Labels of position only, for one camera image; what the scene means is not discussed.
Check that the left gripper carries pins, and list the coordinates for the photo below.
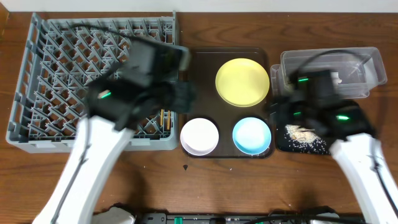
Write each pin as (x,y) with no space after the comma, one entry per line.
(181,96)

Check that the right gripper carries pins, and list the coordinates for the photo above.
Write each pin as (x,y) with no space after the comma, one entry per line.
(280,106)

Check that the pink white bowl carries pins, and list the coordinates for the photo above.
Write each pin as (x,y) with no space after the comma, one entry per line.
(199,136)

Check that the light blue bowl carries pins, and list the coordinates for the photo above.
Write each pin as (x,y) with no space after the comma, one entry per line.
(252,136)

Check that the white napkin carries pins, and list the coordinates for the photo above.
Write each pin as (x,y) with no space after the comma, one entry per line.
(335,78)

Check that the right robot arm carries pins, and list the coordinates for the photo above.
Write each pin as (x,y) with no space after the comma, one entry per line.
(360,157)

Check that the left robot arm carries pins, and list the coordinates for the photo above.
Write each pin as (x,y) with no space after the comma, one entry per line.
(115,104)

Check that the black waste tray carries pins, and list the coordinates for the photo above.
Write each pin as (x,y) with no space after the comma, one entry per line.
(312,126)

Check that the grey dishwasher rack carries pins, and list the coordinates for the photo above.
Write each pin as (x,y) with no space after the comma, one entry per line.
(60,57)

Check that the spilled rice pile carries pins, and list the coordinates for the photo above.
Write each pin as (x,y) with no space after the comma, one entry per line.
(300,137)

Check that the dark brown serving tray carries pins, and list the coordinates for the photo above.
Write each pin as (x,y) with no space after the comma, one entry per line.
(204,65)

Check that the yellow plate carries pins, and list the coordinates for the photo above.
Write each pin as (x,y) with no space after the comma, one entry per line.
(242,82)

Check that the clear plastic bin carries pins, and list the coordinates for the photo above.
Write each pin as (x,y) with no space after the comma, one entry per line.
(360,69)

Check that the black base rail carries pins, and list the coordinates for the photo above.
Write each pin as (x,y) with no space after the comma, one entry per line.
(120,213)

